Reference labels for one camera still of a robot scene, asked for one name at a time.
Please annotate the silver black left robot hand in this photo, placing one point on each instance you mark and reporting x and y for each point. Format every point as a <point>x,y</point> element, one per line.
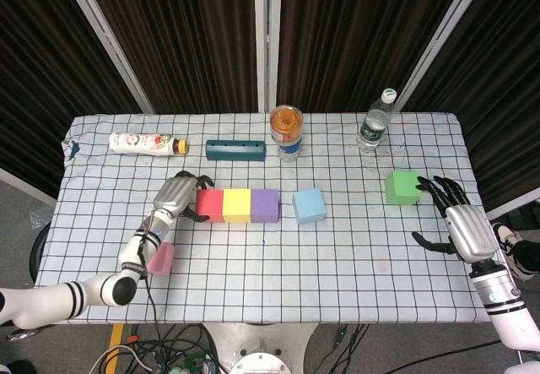
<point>173,194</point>

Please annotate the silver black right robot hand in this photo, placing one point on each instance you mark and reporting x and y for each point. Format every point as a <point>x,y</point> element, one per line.
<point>470,230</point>

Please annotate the red foam cube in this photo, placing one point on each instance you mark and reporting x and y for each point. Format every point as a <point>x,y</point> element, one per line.
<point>208,203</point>

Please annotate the pink foam cube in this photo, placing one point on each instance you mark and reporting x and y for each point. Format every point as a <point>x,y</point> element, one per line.
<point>163,262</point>

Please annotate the green foam cube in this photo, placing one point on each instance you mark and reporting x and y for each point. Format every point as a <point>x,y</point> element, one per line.
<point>401,188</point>

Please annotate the purple foam cube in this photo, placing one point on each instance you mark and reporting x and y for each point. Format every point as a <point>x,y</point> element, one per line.
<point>265,203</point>

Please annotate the light blue foam cube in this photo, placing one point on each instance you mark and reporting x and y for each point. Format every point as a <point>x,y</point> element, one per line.
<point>309,205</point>

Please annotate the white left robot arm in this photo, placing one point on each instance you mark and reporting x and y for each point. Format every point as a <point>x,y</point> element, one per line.
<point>50,302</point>

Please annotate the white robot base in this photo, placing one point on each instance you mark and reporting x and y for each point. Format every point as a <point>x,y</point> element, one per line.
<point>257,348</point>

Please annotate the white black sneaker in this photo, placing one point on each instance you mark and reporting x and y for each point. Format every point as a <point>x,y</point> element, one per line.
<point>506,234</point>

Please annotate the white yellow-capped drink bottle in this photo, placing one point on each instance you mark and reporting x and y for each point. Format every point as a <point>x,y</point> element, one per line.
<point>143,143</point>

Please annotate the yellow foam cube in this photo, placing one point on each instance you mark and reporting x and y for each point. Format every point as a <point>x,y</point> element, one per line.
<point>237,203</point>

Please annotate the teal half-round block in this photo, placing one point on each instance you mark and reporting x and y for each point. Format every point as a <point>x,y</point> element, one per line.
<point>234,151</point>

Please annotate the white black-checked tablecloth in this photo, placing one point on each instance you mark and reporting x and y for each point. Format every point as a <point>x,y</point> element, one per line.
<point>253,281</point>

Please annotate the clear jar of rubber bands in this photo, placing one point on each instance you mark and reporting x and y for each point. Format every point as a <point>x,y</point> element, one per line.
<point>287,123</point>

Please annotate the dark pleated partition panel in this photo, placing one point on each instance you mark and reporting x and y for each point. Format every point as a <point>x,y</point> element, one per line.
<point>181,40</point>
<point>498,95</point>
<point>358,32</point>
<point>42,74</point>

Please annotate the clear green-label water bottle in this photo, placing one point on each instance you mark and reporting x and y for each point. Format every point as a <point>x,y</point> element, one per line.
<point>373,127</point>

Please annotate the black round stool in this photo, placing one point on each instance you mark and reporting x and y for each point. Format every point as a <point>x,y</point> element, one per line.
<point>36,251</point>

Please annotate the white partition base rail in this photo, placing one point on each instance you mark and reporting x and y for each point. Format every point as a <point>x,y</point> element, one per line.
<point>514,207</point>

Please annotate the white partition frame post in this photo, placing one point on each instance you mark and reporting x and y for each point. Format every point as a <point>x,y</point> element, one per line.
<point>108,40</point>
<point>441,40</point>
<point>266,40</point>

